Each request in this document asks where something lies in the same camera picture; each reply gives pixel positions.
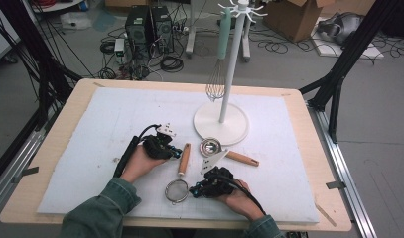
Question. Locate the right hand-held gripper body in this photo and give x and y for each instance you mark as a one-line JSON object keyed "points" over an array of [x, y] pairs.
{"points": [[219, 185]]}

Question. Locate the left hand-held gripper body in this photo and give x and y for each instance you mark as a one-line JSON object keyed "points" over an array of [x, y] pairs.
{"points": [[156, 147]]}

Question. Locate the white utensil stand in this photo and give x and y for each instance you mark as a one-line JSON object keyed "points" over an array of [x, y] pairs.
{"points": [[219, 130]]}

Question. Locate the person's left hand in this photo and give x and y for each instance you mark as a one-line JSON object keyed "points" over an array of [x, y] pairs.
{"points": [[140, 165]]}

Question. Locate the person's right hand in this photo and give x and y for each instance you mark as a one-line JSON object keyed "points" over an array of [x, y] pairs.
{"points": [[242, 203]]}

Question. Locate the white foam mat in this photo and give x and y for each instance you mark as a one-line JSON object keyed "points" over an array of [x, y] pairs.
{"points": [[123, 109]]}

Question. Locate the white power adapter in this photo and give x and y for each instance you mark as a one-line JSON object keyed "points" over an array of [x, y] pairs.
{"points": [[119, 46]]}

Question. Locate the wooden stick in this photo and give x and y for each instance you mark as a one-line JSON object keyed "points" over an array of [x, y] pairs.
{"points": [[326, 214]]}

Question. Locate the black computer tower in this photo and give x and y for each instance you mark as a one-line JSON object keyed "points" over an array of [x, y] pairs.
{"points": [[163, 29], [139, 29]]}

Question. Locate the clear plastic bag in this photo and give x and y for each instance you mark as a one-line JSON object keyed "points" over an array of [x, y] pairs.
{"points": [[75, 20]]}

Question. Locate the large cardboard box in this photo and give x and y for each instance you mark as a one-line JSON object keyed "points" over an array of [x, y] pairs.
{"points": [[289, 20]]}

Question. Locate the white floor board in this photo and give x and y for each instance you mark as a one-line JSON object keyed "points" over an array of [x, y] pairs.
{"points": [[327, 49]]}

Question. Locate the grey bag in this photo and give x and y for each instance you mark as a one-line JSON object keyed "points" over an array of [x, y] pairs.
{"points": [[341, 28]]}

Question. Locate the aluminium rail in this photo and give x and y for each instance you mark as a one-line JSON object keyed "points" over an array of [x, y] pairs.
{"points": [[335, 155], [21, 155]]}

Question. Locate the black metal frame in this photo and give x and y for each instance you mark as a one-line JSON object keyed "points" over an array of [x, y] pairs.
{"points": [[355, 46], [44, 66]]}

